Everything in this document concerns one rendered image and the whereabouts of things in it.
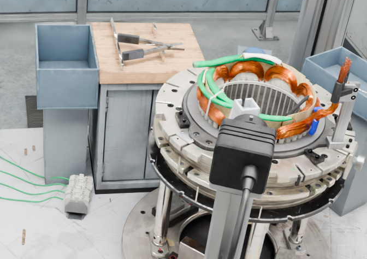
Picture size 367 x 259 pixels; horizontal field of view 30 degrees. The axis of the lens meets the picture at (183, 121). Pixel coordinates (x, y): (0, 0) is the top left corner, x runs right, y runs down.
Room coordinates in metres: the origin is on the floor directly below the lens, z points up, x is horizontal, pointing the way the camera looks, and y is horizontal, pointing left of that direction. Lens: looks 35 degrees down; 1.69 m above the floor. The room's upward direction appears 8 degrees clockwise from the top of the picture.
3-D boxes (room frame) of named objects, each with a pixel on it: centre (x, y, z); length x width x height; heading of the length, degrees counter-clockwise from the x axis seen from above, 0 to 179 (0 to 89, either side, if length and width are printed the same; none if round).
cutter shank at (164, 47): (1.09, 0.07, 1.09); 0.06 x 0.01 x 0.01; 131
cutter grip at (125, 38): (1.11, 0.12, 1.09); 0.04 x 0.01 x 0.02; 91
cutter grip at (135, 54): (1.06, 0.10, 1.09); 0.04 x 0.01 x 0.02; 121
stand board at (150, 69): (1.14, 0.09, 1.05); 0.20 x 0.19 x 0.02; 106
